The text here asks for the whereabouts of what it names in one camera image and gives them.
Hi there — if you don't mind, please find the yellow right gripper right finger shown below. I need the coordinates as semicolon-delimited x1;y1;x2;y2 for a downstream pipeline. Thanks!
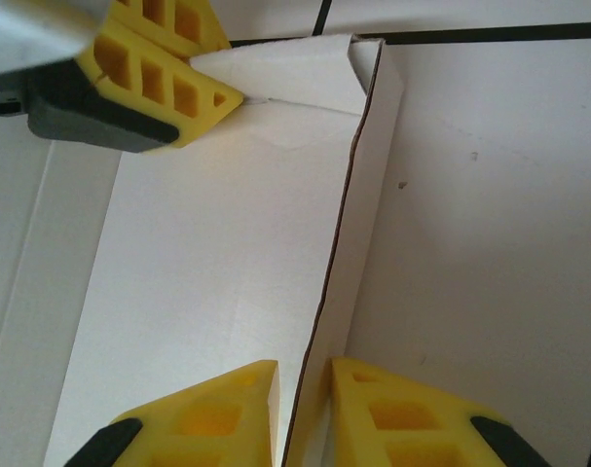
328;357;554;467

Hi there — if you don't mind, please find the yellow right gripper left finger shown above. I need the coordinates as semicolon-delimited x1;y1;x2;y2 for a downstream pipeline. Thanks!
65;359;281;467

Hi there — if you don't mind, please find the white paper box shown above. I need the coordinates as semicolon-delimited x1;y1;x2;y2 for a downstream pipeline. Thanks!
0;36;407;467

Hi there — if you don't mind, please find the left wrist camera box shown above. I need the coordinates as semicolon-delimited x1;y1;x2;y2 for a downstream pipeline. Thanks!
0;0;111;79

